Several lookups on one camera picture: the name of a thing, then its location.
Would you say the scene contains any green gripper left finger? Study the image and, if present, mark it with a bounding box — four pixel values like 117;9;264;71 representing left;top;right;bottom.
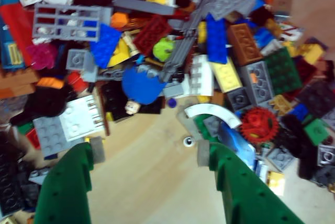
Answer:
33;136;106;224

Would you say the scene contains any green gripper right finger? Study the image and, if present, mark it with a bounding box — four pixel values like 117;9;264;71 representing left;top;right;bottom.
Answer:
197;139;312;224

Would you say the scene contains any light grey Lego plate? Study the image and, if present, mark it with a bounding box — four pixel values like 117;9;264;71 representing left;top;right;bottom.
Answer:
32;115;70;157

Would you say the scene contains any blue printed Lego wing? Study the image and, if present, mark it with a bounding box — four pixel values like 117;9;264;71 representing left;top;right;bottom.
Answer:
218;121;256;170

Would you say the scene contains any white Lego plate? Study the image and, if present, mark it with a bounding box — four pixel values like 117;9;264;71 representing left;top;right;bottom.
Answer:
60;94;106;141

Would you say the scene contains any red Lego gear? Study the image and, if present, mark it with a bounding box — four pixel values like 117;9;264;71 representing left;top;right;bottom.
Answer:
239;107;280;144

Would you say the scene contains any round Lego eye tile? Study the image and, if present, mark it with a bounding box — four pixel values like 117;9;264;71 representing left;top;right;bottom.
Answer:
182;136;195;149

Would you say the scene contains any grey angled Lego piece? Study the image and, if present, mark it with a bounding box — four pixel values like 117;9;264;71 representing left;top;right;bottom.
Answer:
176;103;204;141

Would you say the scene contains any white Lego arch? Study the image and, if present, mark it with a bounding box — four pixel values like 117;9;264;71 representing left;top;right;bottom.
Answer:
184;103;243;129

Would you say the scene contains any small green Lego plate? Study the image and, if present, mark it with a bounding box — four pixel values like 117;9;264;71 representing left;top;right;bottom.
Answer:
303;117;331;147

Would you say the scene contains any Lego minifigure head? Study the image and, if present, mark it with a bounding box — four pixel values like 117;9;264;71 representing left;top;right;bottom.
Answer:
124;99;141;115

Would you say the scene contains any grey Lego brick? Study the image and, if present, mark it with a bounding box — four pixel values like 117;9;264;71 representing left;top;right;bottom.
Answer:
240;60;276;107

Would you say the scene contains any yellow Lego brick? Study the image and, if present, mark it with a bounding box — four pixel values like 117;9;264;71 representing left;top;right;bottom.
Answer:
209;57;243;93

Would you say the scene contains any blue round Lego piece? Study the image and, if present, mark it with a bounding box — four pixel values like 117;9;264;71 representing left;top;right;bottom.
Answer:
121;66;168;106

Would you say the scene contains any white Lego grille brick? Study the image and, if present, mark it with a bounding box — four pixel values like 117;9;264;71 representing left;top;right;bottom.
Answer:
183;54;214;97

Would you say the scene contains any magenta Lego piece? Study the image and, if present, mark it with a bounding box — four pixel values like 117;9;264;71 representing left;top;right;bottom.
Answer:
26;42;59;71

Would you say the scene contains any blue Lego wedge plate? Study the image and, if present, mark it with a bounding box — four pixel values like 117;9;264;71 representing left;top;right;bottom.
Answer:
90;23;122;69

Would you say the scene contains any brown Lego brick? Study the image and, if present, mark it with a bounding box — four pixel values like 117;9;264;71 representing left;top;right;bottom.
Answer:
226;22;264;66

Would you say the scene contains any red long Lego brick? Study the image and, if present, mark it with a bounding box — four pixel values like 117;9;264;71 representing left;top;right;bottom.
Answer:
0;2;35;66

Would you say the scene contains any blue long Lego brick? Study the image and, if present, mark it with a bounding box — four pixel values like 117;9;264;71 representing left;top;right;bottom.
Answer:
205;13;229;65

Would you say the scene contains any lime green Lego piece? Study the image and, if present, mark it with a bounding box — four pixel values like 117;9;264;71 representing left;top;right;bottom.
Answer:
152;37;176;61

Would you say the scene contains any dark red Lego plate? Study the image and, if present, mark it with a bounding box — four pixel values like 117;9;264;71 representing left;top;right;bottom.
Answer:
133;14;174;56

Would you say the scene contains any grey long Lego plate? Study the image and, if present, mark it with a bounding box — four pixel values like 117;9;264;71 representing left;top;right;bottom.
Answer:
112;0;176;16

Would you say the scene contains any dark grey ridged Lego rail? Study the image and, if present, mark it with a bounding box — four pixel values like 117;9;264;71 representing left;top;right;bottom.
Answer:
158;9;208;82

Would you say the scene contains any grey Lego window frame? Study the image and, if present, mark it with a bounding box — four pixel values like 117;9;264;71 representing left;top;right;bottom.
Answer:
32;2;114;43

